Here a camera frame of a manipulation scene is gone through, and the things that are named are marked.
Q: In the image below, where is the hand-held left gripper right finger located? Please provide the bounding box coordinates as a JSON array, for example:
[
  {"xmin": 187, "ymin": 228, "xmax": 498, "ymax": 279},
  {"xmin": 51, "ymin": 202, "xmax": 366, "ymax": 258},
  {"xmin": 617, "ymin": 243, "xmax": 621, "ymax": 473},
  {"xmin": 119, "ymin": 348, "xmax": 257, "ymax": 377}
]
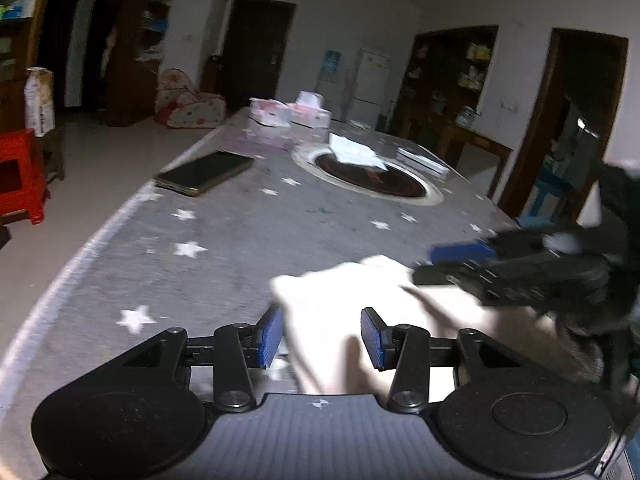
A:
[{"xmin": 361, "ymin": 307, "xmax": 533, "ymax": 413}]

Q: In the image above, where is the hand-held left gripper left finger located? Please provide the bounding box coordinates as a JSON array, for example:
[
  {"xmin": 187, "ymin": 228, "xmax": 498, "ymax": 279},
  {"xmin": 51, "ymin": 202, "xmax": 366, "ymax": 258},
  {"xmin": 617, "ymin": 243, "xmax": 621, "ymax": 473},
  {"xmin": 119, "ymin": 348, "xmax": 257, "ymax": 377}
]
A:
[{"xmin": 107, "ymin": 305, "xmax": 284, "ymax": 413}]

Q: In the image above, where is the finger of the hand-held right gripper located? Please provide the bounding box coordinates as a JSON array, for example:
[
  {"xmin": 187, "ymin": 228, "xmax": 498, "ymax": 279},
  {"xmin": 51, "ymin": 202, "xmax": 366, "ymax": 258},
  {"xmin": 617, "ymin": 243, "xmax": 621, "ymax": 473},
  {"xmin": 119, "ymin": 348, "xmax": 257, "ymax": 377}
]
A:
[
  {"xmin": 414, "ymin": 260, "xmax": 484, "ymax": 288},
  {"xmin": 430, "ymin": 230, "xmax": 561, "ymax": 266}
]

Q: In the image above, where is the cream sweater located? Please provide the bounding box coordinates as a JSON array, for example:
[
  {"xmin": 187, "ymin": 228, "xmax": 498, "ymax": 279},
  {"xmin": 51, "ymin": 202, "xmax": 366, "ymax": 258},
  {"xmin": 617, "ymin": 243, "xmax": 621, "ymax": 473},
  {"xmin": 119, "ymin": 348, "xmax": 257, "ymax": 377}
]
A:
[{"xmin": 270, "ymin": 254, "xmax": 596, "ymax": 396}]

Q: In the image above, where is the person's right hand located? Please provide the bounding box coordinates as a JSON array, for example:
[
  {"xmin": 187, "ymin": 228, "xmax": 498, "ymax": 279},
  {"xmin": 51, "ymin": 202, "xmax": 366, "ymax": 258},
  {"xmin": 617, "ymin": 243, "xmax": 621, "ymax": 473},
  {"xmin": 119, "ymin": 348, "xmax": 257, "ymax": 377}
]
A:
[{"xmin": 552, "ymin": 310, "xmax": 609, "ymax": 386}]

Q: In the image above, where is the round table hotplate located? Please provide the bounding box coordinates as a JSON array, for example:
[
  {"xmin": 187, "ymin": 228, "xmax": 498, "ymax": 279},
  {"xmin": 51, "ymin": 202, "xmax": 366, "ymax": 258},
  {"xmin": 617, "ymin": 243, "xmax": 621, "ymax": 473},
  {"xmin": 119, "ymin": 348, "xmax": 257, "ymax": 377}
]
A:
[{"xmin": 291, "ymin": 141, "xmax": 444, "ymax": 207}]

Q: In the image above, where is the blue furniture piece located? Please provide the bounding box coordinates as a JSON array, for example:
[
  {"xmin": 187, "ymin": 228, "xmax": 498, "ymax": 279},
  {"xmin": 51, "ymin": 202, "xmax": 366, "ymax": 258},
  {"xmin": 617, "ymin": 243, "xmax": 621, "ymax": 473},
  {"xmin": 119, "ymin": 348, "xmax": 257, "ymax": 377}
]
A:
[{"xmin": 517, "ymin": 169, "xmax": 573, "ymax": 228}]

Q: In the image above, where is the grey star-print table cover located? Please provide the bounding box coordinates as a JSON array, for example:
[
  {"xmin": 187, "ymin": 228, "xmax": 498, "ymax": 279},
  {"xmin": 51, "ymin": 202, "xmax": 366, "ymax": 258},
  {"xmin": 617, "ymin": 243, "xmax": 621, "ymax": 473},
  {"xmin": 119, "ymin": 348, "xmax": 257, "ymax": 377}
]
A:
[{"xmin": 0, "ymin": 105, "xmax": 523, "ymax": 480}]

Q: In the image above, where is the white remote control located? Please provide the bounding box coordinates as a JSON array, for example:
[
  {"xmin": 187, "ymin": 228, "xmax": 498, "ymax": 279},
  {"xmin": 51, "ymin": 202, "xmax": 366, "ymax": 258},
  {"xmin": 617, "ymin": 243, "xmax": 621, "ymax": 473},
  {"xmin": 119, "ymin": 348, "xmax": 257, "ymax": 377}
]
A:
[{"xmin": 397, "ymin": 147, "xmax": 449, "ymax": 176}]

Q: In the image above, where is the wooden side desk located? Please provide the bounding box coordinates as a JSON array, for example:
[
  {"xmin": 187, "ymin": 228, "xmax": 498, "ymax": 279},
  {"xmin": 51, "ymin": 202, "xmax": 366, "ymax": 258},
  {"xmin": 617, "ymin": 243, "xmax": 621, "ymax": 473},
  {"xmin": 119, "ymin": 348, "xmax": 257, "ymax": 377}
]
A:
[{"xmin": 434, "ymin": 120, "xmax": 514, "ymax": 187}]

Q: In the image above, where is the white folded cloth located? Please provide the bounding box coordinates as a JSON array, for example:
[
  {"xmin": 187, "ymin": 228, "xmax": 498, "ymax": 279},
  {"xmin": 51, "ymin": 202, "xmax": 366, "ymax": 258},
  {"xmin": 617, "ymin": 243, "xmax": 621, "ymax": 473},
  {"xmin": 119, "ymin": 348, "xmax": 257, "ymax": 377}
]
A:
[{"xmin": 327, "ymin": 132, "xmax": 387, "ymax": 171}]

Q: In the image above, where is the dark tablet gold edge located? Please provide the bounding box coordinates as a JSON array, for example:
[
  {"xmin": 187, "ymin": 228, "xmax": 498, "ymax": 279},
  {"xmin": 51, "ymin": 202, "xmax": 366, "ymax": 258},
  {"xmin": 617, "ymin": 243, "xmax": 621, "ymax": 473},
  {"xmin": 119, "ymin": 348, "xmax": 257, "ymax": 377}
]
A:
[{"xmin": 154, "ymin": 150, "xmax": 256, "ymax": 197}]

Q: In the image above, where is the wooden shelf with jars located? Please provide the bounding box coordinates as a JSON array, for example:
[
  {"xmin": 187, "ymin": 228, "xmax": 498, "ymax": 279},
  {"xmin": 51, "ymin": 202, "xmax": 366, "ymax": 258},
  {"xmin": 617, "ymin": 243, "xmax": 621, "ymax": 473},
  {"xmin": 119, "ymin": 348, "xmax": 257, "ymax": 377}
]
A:
[{"xmin": 400, "ymin": 25, "xmax": 499, "ymax": 146}]

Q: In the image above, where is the white refrigerator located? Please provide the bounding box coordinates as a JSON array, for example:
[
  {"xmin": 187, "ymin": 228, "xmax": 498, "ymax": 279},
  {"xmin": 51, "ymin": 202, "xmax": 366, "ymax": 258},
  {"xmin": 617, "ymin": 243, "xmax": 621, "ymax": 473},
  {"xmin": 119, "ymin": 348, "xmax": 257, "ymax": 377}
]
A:
[{"xmin": 345, "ymin": 49, "xmax": 391, "ymax": 129}]

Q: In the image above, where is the pink tissue box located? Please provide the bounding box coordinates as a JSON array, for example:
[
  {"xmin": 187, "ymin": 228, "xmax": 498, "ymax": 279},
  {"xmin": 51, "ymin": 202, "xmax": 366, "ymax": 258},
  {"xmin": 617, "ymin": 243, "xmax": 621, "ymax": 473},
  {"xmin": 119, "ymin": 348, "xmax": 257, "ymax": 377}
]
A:
[{"xmin": 287, "ymin": 91, "xmax": 332, "ymax": 129}]

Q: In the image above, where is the white water dispenser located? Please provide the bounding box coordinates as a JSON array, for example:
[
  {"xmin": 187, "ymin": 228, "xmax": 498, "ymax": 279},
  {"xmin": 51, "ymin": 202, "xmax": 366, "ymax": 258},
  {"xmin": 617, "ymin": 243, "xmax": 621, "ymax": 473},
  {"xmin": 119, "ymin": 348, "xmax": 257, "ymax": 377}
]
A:
[{"xmin": 317, "ymin": 73, "xmax": 339, "ymax": 104}]

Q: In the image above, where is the white pink tissue pack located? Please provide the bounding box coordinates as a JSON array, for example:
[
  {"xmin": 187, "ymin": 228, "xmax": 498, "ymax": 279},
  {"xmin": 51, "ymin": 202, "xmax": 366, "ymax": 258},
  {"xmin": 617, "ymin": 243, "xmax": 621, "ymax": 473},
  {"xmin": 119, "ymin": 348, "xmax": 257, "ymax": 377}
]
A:
[{"xmin": 249, "ymin": 97, "xmax": 291, "ymax": 126}]

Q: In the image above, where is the white dotted child seat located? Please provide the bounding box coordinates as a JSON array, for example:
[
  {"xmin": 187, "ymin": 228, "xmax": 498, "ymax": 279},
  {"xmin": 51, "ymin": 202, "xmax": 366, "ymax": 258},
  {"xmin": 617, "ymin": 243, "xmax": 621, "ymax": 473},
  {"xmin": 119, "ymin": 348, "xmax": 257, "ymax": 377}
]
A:
[{"xmin": 154, "ymin": 67, "xmax": 227, "ymax": 129}]

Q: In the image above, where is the dark wooden door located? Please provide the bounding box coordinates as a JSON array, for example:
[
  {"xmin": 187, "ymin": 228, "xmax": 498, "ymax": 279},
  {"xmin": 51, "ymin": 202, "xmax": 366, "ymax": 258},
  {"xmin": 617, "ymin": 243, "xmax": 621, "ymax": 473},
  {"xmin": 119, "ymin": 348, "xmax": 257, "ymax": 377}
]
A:
[{"xmin": 220, "ymin": 0, "xmax": 297, "ymax": 111}]

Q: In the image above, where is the red plastic stool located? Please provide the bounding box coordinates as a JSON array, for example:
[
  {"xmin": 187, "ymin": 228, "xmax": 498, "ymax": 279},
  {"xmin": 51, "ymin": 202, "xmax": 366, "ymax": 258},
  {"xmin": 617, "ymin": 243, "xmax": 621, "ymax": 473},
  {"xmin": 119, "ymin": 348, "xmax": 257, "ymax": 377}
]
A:
[{"xmin": 0, "ymin": 129, "xmax": 51, "ymax": 226}]

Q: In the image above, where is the wooden shelf with blue items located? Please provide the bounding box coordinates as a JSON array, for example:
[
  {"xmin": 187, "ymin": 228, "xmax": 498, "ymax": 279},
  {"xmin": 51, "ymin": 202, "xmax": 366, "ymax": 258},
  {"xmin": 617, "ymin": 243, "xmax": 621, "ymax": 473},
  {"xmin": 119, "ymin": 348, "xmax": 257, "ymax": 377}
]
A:
[{"xmin": 106, "ymin": 0, "xmax": 179, "ymax": 127}]

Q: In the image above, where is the white paper bag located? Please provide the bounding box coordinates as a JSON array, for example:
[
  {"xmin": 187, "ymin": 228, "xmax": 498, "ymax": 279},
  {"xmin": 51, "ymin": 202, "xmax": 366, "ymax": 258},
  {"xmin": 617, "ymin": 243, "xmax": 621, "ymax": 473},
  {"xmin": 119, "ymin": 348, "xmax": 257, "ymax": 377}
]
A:
[{"xmin": 24, "ymin": 66, "xmax": 56, "ymax": 137}]

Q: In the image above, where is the wooden cabinet shelf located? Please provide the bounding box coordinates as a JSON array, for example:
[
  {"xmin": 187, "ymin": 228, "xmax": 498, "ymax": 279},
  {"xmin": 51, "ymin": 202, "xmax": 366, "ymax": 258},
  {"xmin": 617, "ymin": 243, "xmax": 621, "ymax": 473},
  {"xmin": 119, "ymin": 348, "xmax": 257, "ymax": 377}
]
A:
[{"xmin": 0, "ymin": 0, "xmax": 52, "ymax": 131}]

